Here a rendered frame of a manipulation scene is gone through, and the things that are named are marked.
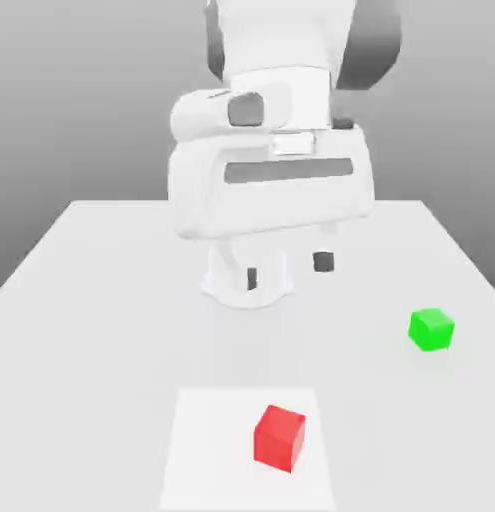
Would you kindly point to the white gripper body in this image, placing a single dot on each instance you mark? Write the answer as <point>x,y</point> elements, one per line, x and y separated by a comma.
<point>271,200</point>

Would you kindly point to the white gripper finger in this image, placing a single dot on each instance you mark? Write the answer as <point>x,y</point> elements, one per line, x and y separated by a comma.
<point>324,262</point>
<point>252,278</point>

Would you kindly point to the small green cube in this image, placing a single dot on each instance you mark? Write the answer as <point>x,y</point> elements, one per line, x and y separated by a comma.
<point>431,330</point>

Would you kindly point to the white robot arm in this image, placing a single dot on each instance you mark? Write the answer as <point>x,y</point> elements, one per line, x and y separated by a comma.
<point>279,48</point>

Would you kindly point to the small red cube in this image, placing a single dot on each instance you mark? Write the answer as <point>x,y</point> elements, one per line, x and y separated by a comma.
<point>278,440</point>

